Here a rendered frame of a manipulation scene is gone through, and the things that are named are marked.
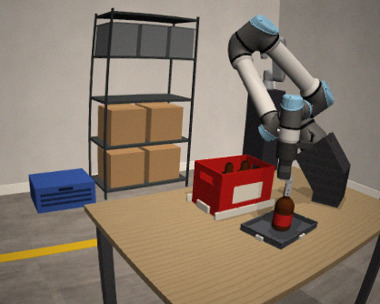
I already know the red divided crate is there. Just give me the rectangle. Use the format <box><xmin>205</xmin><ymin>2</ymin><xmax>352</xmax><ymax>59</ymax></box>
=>
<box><xmin>192</xmin><ymin>155</ymin><xmax>273</xmax><ymax>215</ymax></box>

